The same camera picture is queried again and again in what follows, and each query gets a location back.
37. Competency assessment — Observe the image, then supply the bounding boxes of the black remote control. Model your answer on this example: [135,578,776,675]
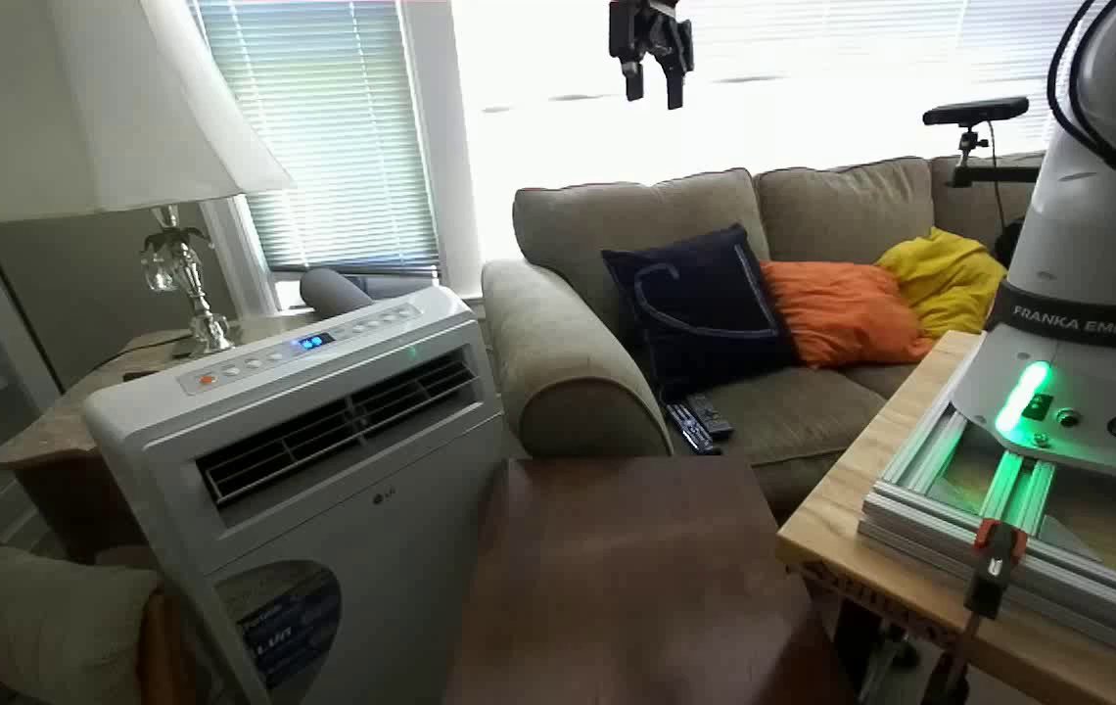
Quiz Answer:
[662,403,721,454]

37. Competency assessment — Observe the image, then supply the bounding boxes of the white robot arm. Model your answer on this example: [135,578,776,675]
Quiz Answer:
[606,0,1116,479]

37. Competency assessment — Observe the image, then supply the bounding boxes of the navy blue pillow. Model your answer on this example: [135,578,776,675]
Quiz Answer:
[603,223,800,399]

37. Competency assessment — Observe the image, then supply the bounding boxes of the orange pillow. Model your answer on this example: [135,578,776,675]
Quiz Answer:
[765,259,932,369]

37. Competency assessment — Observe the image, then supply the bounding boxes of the white window blinds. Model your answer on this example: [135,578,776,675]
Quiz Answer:
[188,0,435,270]

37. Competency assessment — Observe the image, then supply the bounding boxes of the beige fabric sofa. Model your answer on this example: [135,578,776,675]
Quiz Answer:
[482,155,1035,517]

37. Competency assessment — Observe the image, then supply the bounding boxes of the yellow pillow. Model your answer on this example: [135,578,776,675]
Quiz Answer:
[880,227,1007,336]

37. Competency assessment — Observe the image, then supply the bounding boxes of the light wooden robot table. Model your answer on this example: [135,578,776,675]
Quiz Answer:
[781,334,1116,705]

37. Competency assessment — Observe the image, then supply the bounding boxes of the dark wooden side table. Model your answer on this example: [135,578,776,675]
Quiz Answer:
[443,456,853,705]

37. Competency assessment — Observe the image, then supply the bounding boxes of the white portable air conditioner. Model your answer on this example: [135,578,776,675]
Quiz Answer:
[84,285,504,705]

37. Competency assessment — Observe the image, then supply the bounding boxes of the white shade table lamp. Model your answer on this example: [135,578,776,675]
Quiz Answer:
[0,0,291,353]

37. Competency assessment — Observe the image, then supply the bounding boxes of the wooden lamp end table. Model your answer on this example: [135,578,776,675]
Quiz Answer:
[0,308,319,565]

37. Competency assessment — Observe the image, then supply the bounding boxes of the beige armchair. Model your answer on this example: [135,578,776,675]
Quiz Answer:
[0,549,158,705]

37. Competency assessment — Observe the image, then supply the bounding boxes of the black camera on tripod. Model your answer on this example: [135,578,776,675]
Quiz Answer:
[919,94,1039,186]

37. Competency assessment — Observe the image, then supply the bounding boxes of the grey exhaust hose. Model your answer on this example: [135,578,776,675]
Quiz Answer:
[297,267,381,322]

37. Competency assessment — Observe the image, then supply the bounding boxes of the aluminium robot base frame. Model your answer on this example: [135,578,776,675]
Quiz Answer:
[856,403,1116,648]

